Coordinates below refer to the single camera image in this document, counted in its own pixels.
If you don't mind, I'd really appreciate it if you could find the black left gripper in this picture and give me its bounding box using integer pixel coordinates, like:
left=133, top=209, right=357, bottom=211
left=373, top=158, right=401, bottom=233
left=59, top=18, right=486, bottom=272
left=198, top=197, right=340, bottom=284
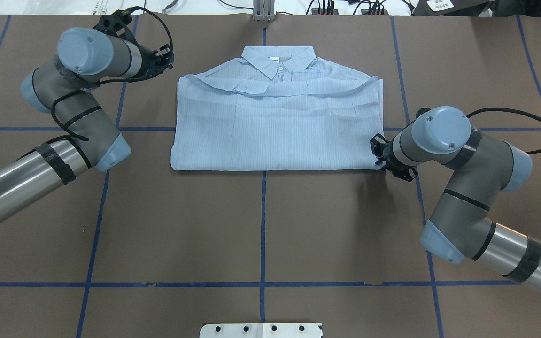
left=93, top=8, right=174, bottom=80

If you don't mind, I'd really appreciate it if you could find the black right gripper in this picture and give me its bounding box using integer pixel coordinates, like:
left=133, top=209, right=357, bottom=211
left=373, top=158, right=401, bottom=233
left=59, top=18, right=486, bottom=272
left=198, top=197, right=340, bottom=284
left=370, top=133, right=418, bottom=182

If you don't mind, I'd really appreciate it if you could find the light blue button shirt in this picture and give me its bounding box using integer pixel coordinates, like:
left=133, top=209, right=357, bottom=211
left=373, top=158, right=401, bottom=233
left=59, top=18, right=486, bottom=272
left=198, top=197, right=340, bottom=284
left=170, top=46, right=384, bottom=171

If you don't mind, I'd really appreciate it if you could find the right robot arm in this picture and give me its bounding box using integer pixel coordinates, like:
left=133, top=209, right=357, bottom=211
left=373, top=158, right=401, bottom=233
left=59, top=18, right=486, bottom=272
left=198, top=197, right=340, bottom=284
left=370, top=106, right=541, bottom=292

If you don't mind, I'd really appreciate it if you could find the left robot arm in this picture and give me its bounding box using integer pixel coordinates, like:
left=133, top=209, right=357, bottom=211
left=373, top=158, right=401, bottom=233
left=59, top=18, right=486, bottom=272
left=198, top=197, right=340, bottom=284
left=0, top=6, right=174, bottom=223

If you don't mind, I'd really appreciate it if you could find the black power strip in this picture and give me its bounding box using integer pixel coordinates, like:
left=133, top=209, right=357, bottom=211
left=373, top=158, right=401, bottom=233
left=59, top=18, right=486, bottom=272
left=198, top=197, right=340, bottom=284
left=306, top=6, right=389, bottom=16

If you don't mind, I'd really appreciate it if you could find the black device with label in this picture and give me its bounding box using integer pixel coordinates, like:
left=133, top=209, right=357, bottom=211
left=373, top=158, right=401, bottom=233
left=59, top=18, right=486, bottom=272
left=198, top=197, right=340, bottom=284
left=412, top=0, right=500, bottom=17

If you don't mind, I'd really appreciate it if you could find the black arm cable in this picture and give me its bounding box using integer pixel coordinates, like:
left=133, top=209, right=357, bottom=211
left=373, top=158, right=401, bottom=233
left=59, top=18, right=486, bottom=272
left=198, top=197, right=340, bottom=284
left=466, top=108, right=541, bottom=155

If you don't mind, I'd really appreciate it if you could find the grey aluminium frame post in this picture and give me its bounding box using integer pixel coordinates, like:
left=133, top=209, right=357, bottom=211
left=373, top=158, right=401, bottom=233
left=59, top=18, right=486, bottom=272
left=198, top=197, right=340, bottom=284
left=253, top=0, right=276, bottom=22

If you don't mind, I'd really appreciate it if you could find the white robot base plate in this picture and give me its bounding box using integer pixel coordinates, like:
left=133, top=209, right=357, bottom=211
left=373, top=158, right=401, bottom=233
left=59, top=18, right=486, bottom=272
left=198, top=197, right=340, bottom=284
left=199, top=323, right=324, bottom=338

